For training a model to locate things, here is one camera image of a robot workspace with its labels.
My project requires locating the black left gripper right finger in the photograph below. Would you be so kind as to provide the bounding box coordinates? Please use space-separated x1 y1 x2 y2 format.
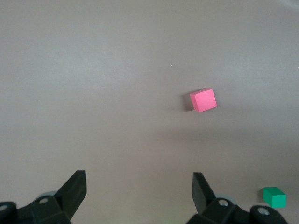
184 172 288 224

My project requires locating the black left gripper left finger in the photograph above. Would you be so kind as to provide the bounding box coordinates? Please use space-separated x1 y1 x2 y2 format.
0 170 87 224

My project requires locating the green foam cube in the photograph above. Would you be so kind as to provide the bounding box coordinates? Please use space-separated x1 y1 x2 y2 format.
263 186 287 209

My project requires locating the red foam cube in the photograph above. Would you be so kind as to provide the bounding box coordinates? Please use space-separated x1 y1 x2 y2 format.
189 88 218 113

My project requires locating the brown table cloth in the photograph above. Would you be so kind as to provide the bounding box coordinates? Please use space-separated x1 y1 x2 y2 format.
0 0 299 224

